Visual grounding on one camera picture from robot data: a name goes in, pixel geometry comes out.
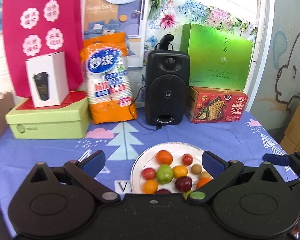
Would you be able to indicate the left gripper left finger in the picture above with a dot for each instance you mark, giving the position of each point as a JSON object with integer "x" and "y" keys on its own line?
{"x": 83, "y": 174}

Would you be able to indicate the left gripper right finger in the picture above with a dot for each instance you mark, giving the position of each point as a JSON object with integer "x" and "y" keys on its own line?
{"x": 224, "y": 175}

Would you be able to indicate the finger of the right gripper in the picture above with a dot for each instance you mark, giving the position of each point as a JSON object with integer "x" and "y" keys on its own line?
{"x": 291, "y": 160}

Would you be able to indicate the red nectarine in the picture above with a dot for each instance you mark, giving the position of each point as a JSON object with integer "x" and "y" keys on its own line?
{"x": 148, "y": 174}
{"x": 187, "y": 159}

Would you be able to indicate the yellow orange kumquat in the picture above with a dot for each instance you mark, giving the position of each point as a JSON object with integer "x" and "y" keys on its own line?
{"x": 180, "y": 171}

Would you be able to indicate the green apple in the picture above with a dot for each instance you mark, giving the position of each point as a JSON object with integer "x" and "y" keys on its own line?
{"x": 164, "y": 174}
{"x": 186, "y": 194}

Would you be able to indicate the small orange front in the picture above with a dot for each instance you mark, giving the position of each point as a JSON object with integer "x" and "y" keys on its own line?
{"x": 150, "y": 186}

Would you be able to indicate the brown kiwi fruit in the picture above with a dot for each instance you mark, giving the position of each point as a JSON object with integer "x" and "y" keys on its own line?
{"x": 196, "y": 169}

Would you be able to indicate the dark red plum on table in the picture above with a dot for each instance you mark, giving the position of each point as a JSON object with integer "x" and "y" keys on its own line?
{"x": 183, "y": 184}

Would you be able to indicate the green apple in plate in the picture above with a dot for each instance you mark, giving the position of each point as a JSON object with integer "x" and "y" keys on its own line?
{"x": 186, "y": 194}

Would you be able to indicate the blue patterned tablecloth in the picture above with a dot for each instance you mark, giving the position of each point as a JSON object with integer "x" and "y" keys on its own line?
{"x": 245, "y": 140}

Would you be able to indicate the white round plate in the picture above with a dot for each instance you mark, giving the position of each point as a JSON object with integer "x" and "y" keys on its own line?
{"x": 177, "y": 150}

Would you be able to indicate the light green shoe box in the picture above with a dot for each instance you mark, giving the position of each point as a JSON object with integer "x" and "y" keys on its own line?
{"x": 65, "y": 123}

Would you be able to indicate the large orange near plate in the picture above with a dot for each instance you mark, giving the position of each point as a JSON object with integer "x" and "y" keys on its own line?
{"x": 164, "y": 157}

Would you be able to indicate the red cracker box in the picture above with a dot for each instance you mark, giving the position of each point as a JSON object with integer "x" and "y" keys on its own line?
{"x": 208, "y": 105}

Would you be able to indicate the red flat box lid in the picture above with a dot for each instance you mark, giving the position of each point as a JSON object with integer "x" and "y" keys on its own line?
{"x": 73, "y": 97}

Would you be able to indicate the white coffee cup box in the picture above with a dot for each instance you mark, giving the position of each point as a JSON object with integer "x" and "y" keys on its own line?
{"x": 47, "y": 79}

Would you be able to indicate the large green gift box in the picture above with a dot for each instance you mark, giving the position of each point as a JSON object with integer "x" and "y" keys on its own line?
{"x": 217, "y": 59}

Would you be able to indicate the black speaker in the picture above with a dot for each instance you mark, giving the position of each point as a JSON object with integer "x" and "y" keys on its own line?
{"x": 166, "y": 87}

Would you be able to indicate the paper cups package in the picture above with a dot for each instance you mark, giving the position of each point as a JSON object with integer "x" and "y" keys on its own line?
{"x": 109, "y": 89}

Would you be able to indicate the black microphone on speaker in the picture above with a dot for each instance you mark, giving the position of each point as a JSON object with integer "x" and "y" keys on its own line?
{"x": 165, "y": 42}

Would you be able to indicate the magenta tote bag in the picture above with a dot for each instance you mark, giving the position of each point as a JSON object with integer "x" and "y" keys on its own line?
{"x": 38, "y": 27}

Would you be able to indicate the blue wall poster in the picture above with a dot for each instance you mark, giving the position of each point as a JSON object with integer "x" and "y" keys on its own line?
{"x": 102, "y": 18}

